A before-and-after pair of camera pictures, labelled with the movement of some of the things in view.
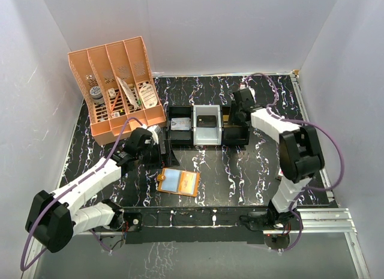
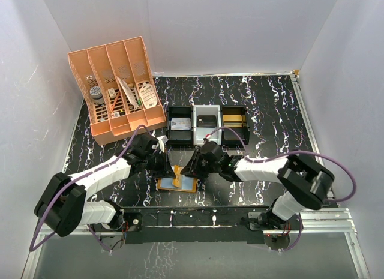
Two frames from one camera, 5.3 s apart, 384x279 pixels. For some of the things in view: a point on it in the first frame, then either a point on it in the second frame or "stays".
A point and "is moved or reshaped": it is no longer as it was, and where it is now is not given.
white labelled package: [148, 96] stays
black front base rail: [201, 225] stays
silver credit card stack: [180, 123] stays
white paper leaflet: [128, 91] stays
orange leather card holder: [179, 182] is moved or reshaped
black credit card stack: [206, 121] stays
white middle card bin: [207, 125] stays
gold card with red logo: [187, 182] to [177, 182]
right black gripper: [233, 119] to [192, 168]
